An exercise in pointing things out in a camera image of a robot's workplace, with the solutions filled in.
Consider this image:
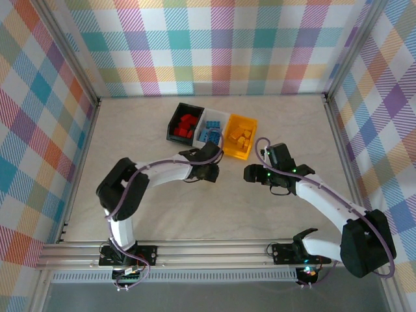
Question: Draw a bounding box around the yellow plastic bin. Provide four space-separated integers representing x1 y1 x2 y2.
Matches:
222 112 259 161

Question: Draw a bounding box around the black plastic bin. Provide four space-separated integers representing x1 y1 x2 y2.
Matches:
166 103 205 143

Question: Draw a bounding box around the white translucent plastic bin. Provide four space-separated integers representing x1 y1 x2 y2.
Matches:
194 107 231 148

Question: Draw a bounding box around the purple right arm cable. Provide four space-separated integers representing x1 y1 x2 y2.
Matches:
255 137 398 290

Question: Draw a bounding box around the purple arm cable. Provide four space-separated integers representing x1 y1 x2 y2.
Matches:
255 137 398 290
103 128 226 292

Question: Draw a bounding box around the aluminium side rail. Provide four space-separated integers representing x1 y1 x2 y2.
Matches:
324 97 363 211
57 100 101 244

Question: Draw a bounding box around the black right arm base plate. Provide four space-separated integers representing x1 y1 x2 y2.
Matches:
271 242 332 265

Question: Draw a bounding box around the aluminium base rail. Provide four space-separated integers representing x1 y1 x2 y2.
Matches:
35 240 396 270

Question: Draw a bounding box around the circuit board with wires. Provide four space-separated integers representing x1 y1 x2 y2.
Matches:
112 265 146 284
297 265 321 284

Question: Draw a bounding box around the grey slotted cable duct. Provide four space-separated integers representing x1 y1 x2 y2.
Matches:
51 271 300 283

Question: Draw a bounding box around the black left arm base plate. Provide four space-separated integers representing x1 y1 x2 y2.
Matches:
99 245 159 267

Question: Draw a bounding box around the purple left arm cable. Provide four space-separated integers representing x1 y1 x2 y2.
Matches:
103 128 226 292

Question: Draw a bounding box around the aluminium frame post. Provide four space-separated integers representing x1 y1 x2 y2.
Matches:
323 0 387 101
32 0 101 110

